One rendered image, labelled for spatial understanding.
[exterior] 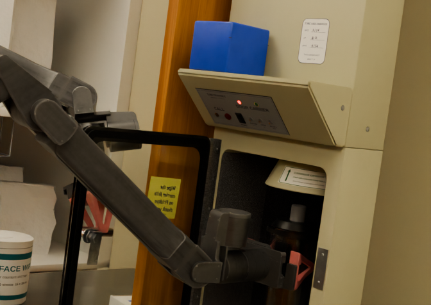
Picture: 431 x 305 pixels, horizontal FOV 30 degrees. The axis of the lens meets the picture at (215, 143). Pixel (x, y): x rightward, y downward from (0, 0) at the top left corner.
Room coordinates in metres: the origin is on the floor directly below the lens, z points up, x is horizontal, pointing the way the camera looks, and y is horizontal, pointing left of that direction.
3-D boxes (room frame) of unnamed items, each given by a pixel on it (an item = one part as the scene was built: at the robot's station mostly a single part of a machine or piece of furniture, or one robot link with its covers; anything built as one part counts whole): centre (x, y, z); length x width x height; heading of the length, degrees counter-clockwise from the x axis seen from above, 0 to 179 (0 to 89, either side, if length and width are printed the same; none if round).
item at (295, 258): (1.45, -0.17, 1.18); 0.09 x 0.07 x 0.07; 134
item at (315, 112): (1.42, -0.06, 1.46); 0.32 x 0.11 x 0.10; 44
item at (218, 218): (1.37, -0.02, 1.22); 0.12 x 0.09 x 0.11; 122
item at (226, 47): (1.48, 0.00, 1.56); 0.10 x 0.10 x 0.09; 44
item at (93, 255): (1.36, 0.18, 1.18); 0.02 x 0.02 x 0.06; 46
